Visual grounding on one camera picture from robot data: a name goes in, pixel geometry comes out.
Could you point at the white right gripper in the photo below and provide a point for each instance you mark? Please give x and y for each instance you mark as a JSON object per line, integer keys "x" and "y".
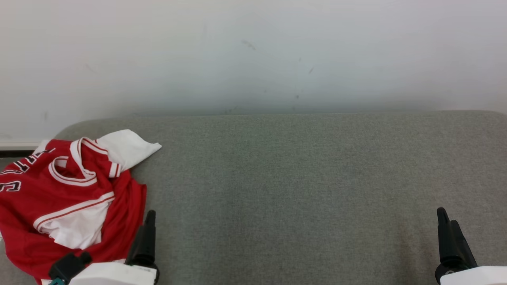
{"x": 475, "y": 277}

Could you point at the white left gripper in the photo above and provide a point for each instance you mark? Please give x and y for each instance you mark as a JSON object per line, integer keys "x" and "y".
{"x": 119, "y": 275}

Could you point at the red white jersey shirt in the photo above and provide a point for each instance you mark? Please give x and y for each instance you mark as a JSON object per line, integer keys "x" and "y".
{"x": 127, "y": 221}

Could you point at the red jersey with white sleeves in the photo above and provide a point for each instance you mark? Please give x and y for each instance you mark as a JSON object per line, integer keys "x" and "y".
{"x": 39, "y": 186}

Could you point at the grey fabric sofa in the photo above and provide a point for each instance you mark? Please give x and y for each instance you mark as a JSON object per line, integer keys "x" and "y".
{"x": 277, "y": 198}

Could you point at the white skirting board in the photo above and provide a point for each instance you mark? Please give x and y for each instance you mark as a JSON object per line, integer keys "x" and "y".
{"x": 16, "y": 144}

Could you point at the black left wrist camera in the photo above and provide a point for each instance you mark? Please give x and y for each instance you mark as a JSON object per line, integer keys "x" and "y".
{"x": 69, "y": 265}

